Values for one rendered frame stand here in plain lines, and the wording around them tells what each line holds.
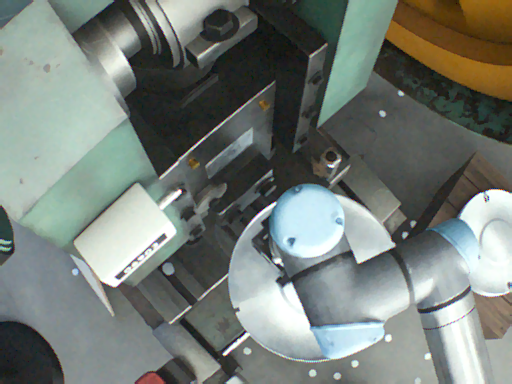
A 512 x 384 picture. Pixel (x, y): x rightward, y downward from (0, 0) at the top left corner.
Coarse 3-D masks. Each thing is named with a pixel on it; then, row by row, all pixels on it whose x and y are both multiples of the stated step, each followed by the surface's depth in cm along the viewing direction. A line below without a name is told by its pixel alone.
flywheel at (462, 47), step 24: (408, 0) 76; (432, 0) 71; (456, 0) 67; (480, 0) 62; (504, 0) 58; (408, 24) 77; (432, 24) 75; (456, 24) 71; (480, 24) 66; (504, 24) 61; (408, 48) 81; (432, 48) 75; (456, 48) 71; (480, 48) 68; (504, 48) 64; (456, 72) 74; (480, 72) 69; (504, 72) 64; (504, 96) 68
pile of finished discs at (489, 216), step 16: (496, 192) 139; (464, 208) 138; (480, 208) 138; (496, 208) 138; (480, 224) 137; (496, 224) 136; (480, 240) 135; (496, 240) 135; (496, 256) 134; (480, 272) 133; (496, 272) 133; (480, 288) 132; (496, 288) 132
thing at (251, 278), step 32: (256, 224) 96; (352, 224) 96; (256, 256) 95; (256, 288) 93; (288, 288) 93; (256, 320) 92; (288, 320) 92; (384, 320) 92; (288, 352) 91; (320, 352) 91
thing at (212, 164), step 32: (224, 64) 61; (256, 64) 61; (128, 96) 60; (160, 96) 59; (192, 96) 59; (224, 96) 60; (256, 96) 61; (160, 128) 59; (192, 128) 59; (224, 128) 61; (256, 128) 70; (192, 160) 61; (224, 160) 70; (256, 160) 79; (192, 192) 71; (224, 192) 78; (256, 192) 82; (224, 224) 84
